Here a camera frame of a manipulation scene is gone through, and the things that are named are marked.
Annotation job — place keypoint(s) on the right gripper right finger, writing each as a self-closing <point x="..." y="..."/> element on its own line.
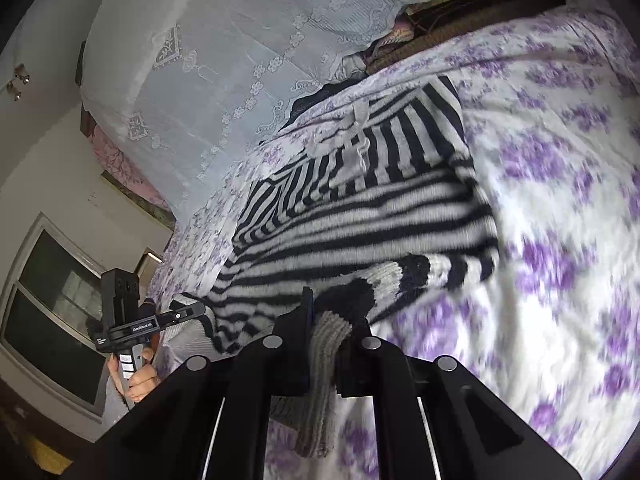
<point x="436" y="420"/>

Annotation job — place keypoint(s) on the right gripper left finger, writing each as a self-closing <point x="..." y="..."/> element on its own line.
<point x="208" y="419"/>

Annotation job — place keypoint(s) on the black white striped sweater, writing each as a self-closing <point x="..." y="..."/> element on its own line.
<point x="382" y="207"/>

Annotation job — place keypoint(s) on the pink folded clothes pile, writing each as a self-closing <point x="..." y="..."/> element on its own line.
<point x="355" y="66"/>

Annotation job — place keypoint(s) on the purple floral bed sheet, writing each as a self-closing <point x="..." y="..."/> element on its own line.
<point x="550" y="109"/>

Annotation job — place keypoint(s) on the pink floral pillow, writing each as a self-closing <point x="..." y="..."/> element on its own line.
<point x="117" y="164"/>

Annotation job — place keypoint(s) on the white lace cover cloth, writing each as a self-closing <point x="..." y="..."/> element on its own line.
<point x="186" y="88"/>

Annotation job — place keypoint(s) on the woven rattan mat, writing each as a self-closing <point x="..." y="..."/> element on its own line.
<point x="437" y="23"/>

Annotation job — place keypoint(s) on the black action camera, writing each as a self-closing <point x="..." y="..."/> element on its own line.
<point x="120" y="297"/>

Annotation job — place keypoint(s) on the dark window with frame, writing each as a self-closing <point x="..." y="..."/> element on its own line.
<point x="51" y="295"/>

